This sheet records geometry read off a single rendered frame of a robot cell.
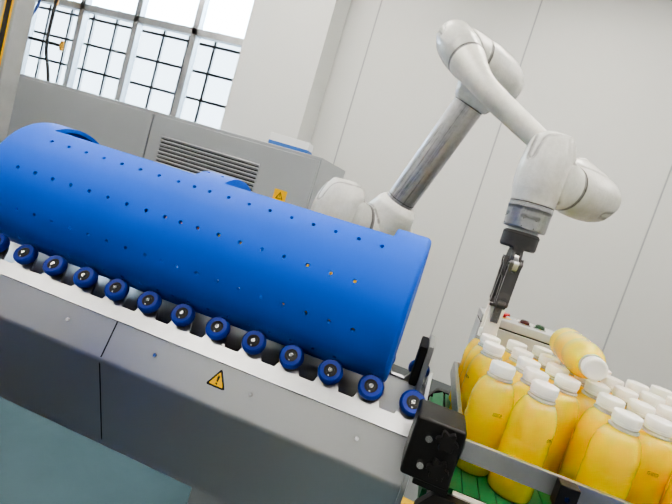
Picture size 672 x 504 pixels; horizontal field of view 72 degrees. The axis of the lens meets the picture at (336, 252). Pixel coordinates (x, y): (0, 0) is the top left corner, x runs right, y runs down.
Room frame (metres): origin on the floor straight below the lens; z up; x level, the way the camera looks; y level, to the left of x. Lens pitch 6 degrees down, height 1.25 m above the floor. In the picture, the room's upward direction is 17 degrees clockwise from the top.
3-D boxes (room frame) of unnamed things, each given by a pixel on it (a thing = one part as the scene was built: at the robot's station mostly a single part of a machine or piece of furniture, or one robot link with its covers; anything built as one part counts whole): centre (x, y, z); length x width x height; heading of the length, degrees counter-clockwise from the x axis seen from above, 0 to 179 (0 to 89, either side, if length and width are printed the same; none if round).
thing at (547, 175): (1.00, -0.38, 1.44); 0.13 x 0.11 x 0.16; 118
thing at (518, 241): (0.99, -0.37, 1.26); 0.08 x 0.07 x 0.09; 168
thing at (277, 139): (2.76, 0.44, 1.48); 0.24 x 0.12 x 0.08; 84
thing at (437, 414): (0.65, -0.22, 0.95); 0.10 x 0.07 x 0.10; 168
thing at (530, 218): (0.99, -0.37, 1.33); 0.09 x 0.09 x 0.06
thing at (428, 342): (0.85, -0.22, 0.99); 0.10 x 0.02 x 0.12; 168
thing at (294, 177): (2.99, 1.20, 0.72); 2.15 x 0.54 x 1.45; 76
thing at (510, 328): (1.09, -0.48, 1.05); 0.20 x 0.10 x 0.10; 78
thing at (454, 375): (0.84, -0.29, 0.96); 0.40 x 0.01 x 0.03; 168
